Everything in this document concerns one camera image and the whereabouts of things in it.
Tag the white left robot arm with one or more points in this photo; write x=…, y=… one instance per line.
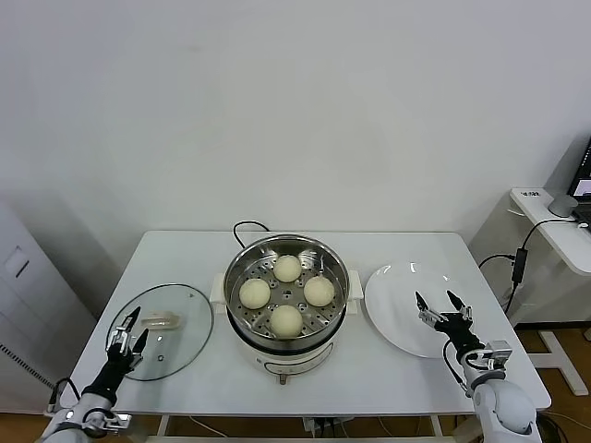
x=69, y=417

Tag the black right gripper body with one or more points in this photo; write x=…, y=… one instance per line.
x=461, y=334

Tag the white round plate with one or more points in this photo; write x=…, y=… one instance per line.
x=397, y=300

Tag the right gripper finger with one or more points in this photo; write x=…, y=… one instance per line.
x=459, y=305
x=422, y=307

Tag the white power strip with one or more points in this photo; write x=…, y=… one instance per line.
x=318, y=424

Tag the cream electric cooker base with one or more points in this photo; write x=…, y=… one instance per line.
x=295, y=364

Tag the white cabinet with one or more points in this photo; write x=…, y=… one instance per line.
x=27, y=300

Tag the grey computer mouse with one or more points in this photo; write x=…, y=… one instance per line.
x=562, y=205

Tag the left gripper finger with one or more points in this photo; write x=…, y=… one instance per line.
x=141, y=343
x=127, y=325

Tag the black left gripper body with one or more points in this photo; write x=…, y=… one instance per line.
x=108, y=376

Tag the steamed baozi bun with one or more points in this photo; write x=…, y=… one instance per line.
x=255, y=293
x=318, y=290
x=286, y=268
x=286, y=320

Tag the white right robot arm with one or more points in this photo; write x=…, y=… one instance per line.
x=503, y=410

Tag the open laptop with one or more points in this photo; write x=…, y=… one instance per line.
x=584, y=184

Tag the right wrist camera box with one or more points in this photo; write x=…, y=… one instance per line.
x=498, y=354

